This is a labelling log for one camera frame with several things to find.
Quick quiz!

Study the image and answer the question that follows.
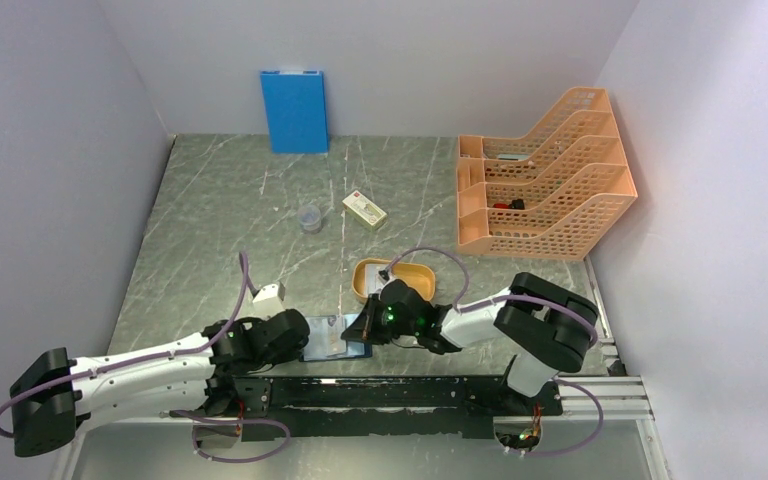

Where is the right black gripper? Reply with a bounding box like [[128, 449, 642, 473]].
[[341, 293, 419, 346]]

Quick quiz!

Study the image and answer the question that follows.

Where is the orange oval tray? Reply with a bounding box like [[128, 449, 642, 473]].
[[352, 258, 436, 302]]

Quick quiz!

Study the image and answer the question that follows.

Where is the blue leather card holder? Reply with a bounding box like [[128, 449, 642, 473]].
[[300, 313, 373, 362]]

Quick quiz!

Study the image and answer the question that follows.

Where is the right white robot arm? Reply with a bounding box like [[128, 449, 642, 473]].
[[341, 273, 599, 414]]

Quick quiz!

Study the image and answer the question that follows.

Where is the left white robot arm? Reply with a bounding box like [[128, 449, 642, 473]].
[[8, 309, 310, 458]]

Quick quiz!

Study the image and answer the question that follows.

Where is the stack of grey VIP cards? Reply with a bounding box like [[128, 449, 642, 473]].
[[363, 263, 393, 296]]

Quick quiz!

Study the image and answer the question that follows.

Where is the small green white box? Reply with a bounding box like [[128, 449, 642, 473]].
[[342, 190, 388, 230]]

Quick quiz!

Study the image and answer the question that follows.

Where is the small clear plastic cup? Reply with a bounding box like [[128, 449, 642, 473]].
[[297, 204, 322, 234]]

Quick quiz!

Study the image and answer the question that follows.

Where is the red black item in organizer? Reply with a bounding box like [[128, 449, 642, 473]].
[[492, 198, 526, 210]]

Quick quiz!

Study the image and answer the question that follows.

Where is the orange mesh file organizer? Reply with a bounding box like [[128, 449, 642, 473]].
[[455, 87, 638, 260]]

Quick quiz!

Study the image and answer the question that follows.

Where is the blue rectangular box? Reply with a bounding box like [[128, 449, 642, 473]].
[[259, 70, 329, 154]]

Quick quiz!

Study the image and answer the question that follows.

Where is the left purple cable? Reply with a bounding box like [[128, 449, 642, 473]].
[[0, 251, 256, 440]]

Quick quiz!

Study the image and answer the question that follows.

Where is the purple cable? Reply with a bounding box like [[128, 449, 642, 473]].
[[0, 251, 256, 440], [380, 247, 601, 346]]

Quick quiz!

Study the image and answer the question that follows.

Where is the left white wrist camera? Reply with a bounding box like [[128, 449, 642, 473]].
[[252, 282, 285, 319]]

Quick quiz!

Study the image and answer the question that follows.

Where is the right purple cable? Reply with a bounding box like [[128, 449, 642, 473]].
[[380, 247, 601, 346]]

